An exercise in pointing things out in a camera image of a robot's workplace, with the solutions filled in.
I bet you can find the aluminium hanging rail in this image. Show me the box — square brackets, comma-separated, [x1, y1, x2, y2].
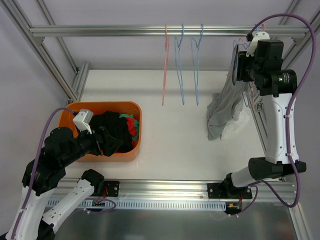
[28, 24, 310, 38]

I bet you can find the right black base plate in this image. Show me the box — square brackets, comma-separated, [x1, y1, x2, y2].
[207, 182, 253, 200]

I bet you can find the aluminium front rail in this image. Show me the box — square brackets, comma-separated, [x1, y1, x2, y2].
[28, 178, 300, 201]

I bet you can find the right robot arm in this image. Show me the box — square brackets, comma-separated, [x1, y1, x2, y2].
[220, 39, 307, 199]

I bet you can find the white cloth on table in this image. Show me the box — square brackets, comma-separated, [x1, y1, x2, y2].
[220, 112, 250, 141]

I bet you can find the grey tank top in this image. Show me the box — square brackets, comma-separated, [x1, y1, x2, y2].
[206, 44, 251, 141]

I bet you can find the white slotted cable duct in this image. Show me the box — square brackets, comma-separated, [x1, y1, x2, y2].
[77, 199, 227, 212]

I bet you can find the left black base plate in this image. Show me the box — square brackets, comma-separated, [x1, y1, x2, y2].
[101, 180, 120, 198]

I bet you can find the orange plastic basket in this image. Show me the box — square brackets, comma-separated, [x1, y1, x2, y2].
[66, 101, 143, 163]

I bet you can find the red tank top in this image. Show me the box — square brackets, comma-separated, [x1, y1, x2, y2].
[114, 114, 139, 153]

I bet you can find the black tank top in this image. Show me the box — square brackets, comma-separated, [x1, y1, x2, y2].
[89, 111, 134, 153]

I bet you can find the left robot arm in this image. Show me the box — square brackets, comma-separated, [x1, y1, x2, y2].
[0, 127, 123, 240]

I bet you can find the blue wire hanger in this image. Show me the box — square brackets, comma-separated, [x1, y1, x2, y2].
[174, 24, 185, 105]

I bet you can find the pink hanger far right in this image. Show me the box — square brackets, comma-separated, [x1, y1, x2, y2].
[237, 23, 266, 109]

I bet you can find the pink wire hanger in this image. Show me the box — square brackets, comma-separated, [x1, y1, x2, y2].
[161, 25, 170, 106]

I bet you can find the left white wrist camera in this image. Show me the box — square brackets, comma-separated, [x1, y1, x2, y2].
[72, 109, 94, 134]

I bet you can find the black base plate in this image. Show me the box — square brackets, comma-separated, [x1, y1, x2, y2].
[101, 180, 120, 198]
[207, 182, 253, 200]

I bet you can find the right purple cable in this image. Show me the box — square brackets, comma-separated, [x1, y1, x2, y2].
[246, 13, 316, 216]

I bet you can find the green tank top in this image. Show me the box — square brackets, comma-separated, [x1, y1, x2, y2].
[119, 114, 140, 142]

